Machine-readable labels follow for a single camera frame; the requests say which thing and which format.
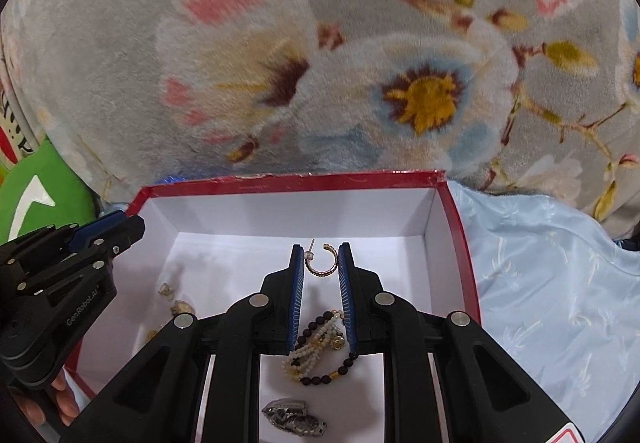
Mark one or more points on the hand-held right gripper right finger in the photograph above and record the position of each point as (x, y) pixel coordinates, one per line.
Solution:
(346, 298)

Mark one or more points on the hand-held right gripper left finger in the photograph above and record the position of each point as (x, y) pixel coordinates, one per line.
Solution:
(297, 298)

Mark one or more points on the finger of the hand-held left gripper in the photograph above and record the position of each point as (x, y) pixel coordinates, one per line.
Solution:
(125, 233)
(95, 228)

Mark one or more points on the person's left hand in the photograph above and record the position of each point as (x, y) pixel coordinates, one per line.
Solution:
(62, 403)

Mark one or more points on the green round pillow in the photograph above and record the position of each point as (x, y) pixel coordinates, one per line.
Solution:
(60, 183)

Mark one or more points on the cartoon printed blanket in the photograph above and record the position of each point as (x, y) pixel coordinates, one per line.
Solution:
(15, 133)

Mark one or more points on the light blue palm-print sheet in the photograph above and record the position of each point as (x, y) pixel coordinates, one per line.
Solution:
(540, 273)

